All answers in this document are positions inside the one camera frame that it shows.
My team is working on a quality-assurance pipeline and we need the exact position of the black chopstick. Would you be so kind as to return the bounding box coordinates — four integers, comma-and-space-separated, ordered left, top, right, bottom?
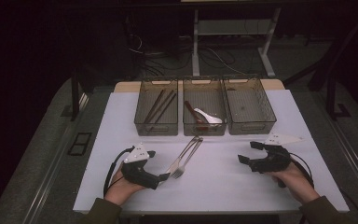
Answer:
154, 92, 178, 125

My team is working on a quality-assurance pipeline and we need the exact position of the smoky clear plastic bin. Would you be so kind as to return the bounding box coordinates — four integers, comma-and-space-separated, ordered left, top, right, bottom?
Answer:
133, 78, 180, 137
182, 77, 228, 137
222, 76, 278, 136

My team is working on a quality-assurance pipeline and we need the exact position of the brown wooden spoon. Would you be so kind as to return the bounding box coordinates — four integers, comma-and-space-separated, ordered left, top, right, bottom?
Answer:
184, 100, 210, 132

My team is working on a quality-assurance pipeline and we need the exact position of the hand-held gripper black cable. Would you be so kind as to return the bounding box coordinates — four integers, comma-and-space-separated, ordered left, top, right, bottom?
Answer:
103, 146, 136, 198
288, 151, 314, 189

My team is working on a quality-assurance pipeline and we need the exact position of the person's right hand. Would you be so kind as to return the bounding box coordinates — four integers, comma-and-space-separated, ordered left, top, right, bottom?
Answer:
268, 162, 321, 205

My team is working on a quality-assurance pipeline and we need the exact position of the black metal stand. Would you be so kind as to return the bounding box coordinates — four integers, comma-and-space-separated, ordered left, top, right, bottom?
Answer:
325, 74, 352, 121
70, 66, 90, 122

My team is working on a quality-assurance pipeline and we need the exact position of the black floor cable bundle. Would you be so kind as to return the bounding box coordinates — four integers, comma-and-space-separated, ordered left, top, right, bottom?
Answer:
127, 31, 197, 77

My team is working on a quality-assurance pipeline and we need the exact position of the metal floor rail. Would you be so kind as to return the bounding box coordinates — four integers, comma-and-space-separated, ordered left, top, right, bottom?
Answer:
322, 113, 358, 203
21, 92, 91, 224

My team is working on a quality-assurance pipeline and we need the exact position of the white floor cable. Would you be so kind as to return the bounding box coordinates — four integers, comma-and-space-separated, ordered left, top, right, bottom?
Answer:
207, 46, 247, 77

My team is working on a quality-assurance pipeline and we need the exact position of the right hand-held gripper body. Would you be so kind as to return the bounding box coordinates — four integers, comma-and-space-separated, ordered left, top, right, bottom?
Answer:
249, 133, 305, 175

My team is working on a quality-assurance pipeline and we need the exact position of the white ceramic soup spoon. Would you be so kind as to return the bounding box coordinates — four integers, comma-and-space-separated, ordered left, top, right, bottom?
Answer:
193, 107, 224, 126

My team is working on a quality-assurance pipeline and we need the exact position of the wooden table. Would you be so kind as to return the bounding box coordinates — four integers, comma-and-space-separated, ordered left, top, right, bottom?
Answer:
114, 78, 286, 93

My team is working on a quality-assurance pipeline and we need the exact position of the person's left hand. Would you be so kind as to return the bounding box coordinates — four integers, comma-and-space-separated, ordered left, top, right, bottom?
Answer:
103, 169, 146, 206

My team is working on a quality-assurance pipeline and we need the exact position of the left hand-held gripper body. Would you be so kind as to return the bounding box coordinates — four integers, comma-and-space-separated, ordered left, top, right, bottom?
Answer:
120, 142, 163, 191

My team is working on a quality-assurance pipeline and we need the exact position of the left hand-held gripper black cable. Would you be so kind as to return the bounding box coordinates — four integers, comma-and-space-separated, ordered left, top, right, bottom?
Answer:
103, 146, 136, 198

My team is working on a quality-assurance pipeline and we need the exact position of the steel fork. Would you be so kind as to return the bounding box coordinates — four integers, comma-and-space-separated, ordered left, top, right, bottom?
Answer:
171, 137, 204, 180

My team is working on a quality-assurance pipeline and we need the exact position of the right hand-held gripper black cable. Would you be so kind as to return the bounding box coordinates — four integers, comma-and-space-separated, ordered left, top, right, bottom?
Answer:
288, 151, 314, 189

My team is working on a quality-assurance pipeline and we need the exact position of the white metal rack frame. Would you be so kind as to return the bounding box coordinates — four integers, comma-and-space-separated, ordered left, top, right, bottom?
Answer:
191, 7, 282, 78

